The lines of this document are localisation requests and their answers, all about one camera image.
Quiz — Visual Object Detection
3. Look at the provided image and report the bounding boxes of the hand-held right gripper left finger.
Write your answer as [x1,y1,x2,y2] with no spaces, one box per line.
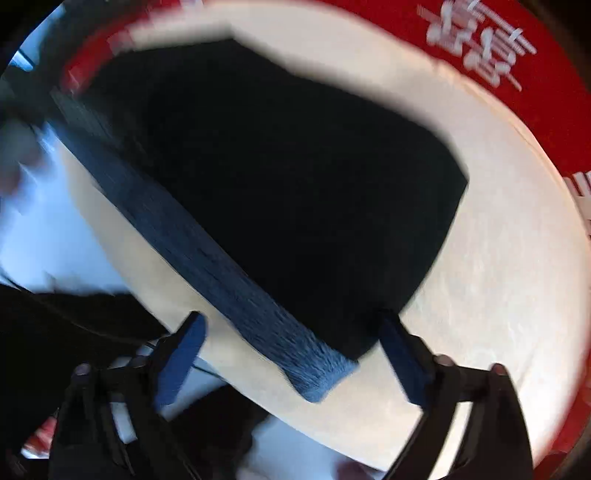
[48,311,208,480]

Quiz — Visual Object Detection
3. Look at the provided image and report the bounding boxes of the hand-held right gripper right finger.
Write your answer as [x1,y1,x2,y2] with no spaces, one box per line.
[376,311,536,480]

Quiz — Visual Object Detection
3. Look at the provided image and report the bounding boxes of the black pants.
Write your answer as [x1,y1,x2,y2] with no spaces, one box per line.
[60,39,469,363]

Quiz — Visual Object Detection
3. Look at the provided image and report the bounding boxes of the cream cushion with blue bands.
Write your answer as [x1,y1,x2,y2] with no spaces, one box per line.
[46,9,589,472]

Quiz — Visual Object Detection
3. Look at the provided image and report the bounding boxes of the person's dark-clothed legs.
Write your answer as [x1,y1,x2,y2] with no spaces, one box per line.
[0,284,278,480]

